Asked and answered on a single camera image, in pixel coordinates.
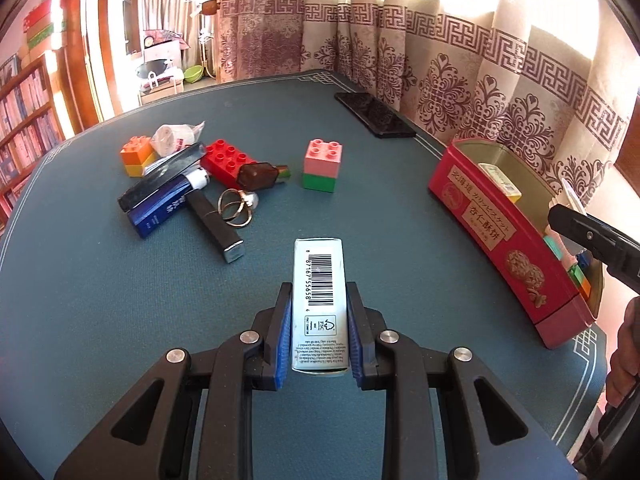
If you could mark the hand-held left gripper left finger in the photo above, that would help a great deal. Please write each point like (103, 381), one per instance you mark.
(285, 330)

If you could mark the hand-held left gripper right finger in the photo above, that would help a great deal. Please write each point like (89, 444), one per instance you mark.
(356, 335)

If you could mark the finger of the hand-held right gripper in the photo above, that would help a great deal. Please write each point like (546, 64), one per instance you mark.
(590, 235)

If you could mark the white and teal carton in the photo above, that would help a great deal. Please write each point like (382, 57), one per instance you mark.
(320, 300)

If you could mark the red biscuit tin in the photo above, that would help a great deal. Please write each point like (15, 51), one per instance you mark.
(500, 240)

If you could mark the black lipstick case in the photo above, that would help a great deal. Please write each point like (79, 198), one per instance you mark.
(215, 225)

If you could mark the metal key rings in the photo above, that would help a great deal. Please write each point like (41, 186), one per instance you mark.
(251, 202)

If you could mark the brown leather key fob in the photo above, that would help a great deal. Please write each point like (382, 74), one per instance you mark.
(257, 176)

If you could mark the pink and green toy block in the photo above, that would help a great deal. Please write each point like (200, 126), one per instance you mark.
(322, 160)

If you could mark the dark blue tube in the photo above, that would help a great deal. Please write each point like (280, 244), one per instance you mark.
(157, 210)

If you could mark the red toy brick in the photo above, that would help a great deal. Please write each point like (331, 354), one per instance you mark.
(225, 157)

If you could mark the long black box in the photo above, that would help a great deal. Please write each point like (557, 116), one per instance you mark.
(165, 175)

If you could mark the orange and yellow toy block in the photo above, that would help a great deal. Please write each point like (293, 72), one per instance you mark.
(135, 152)

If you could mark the person's right hand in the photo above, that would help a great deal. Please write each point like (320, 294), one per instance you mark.
(622, 355)

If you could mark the beige patterned curtain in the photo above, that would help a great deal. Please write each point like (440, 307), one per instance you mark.
(500, 60)

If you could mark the black smartphone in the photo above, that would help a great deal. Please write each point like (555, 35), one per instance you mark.
(375, 114)

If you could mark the bagged white tape roll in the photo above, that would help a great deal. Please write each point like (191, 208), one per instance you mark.
(170, 137)

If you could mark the green plastic basin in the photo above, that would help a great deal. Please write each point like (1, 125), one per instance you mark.
(193, 74)

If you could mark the black wok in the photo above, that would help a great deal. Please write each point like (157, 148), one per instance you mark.
(152, 69)

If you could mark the mauve patterned curtain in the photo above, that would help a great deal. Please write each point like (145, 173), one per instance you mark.
(270, 35)

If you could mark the white coat stand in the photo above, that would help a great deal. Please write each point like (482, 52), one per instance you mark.
(202, 40)

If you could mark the pink patterned cloth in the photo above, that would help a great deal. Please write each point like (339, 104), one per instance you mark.
(167, 37)

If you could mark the brown hanging basket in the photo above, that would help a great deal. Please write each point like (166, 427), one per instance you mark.
(210, 6)

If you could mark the wooden bookshelf with books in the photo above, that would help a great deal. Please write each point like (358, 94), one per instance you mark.
(25, 110)

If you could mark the stack of gift boxes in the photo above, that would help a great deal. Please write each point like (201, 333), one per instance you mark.
(42, 25)

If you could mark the wooden door frame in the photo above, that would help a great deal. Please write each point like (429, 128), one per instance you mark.
(82, 35)

